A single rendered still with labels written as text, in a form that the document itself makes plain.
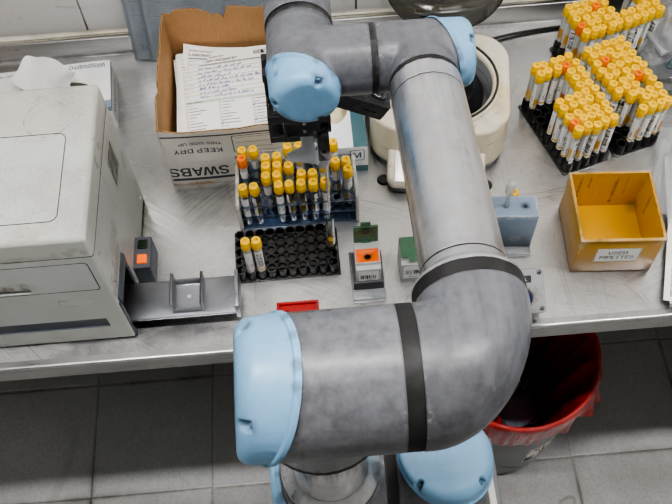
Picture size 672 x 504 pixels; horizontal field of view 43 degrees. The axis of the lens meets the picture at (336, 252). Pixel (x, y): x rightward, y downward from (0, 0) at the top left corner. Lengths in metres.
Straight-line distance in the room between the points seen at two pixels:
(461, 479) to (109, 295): 0.58
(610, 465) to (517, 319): 1.63
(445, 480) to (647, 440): 1.36
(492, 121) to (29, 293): 0.78
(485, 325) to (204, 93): 1.04
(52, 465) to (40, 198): 1.23
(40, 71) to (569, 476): 1.53
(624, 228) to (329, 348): 0.96
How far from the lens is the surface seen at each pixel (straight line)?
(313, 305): 1.39
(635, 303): 1.46
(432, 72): 0.86
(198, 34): 1.66
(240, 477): 2.22
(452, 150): 0.78
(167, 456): 2.27
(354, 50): 0.90
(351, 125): 1.51
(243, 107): 1.57
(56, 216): 1.20
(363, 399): 0.62
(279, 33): 0.93
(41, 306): 1.34
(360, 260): 1.35
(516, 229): 1.41
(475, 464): 1.04
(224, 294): 1.38
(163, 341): 1.40
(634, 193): 1.53
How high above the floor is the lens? 2.11
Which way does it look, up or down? 59 degrees down
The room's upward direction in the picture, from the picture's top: 3 degrees counter-clockwise
